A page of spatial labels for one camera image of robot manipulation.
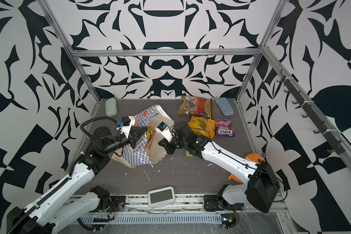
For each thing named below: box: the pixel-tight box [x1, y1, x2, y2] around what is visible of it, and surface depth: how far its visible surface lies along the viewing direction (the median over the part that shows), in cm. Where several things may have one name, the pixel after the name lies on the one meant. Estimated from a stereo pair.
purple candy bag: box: [213, 117, 236, 137], surface depth 102 cm
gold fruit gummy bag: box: [177, 95, 213, 119], surface depth 111 cm
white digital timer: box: [147, 186, 176, 209], surface depth 74 cm
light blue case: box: [215, 97, 234, 117], surface depth 115 cm
